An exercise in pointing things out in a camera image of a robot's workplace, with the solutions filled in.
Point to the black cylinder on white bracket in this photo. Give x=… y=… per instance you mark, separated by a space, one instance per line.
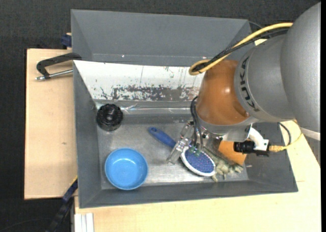
x=245 y=147

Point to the green toy animal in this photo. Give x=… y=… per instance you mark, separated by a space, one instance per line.
x=224 y=168

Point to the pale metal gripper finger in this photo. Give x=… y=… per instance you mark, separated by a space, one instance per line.
x=181 y=154
x=174 y=151

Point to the black ribbed round knob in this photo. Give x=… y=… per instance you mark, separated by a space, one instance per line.
x=109 y=117

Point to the pale wood flat board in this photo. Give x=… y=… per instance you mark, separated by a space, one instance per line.
x=48 y=129

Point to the grey metal bin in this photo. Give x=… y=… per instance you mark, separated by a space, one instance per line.
x=158 y=35

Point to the blue plastic bowl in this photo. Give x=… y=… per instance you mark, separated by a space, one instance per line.
x=126 y=168

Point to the blue and white hairbrush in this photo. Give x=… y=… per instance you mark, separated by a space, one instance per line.
x=201 y=166

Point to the orange box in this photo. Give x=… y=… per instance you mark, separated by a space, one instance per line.
x=233 y=156

